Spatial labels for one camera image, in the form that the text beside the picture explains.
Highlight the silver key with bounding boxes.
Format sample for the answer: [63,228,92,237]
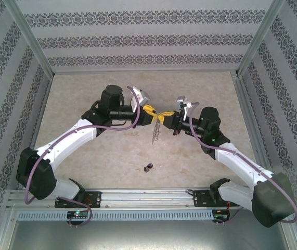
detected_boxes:
[154,117,164,136]

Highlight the silver pick-shaped metal tag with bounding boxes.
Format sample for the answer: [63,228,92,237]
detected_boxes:
[151,122,162,144]

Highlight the right green circuit board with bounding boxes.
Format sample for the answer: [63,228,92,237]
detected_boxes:
[213,209,230,221]

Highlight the green circuit board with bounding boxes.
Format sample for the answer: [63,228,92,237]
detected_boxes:
[67,210,89,219]
[213,209,230,221]

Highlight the grey metal bottom panel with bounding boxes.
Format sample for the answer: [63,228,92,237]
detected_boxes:
[7,220,288,250]

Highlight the left green circuit board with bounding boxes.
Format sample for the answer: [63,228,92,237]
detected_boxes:
[67,210,89,219]

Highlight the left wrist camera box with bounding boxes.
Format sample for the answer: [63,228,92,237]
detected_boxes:
[130,86,150,113]

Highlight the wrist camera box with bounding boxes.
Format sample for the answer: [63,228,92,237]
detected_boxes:
[176,95,192,122]
[130,86,150,113]

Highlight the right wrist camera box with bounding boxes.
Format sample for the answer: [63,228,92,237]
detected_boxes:
[176,95,192,122]

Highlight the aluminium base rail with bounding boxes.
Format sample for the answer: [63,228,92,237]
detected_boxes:
[7,189,244,209]

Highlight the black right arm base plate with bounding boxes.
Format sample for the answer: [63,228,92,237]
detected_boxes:
[192,189,234,208]

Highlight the slotted grey cable duct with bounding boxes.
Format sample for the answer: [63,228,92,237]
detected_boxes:
[16,209,214,221]

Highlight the aluminium corner frame post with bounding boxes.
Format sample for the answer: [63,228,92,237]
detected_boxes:
[235,0,286,78]
[2,0,56,77]

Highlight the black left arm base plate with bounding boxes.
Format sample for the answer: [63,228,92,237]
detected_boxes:
[54,191,102,209]

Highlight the aluminium front frame beam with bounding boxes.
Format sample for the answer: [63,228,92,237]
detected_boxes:
[0,204,19,250]
[280,225,297,250]

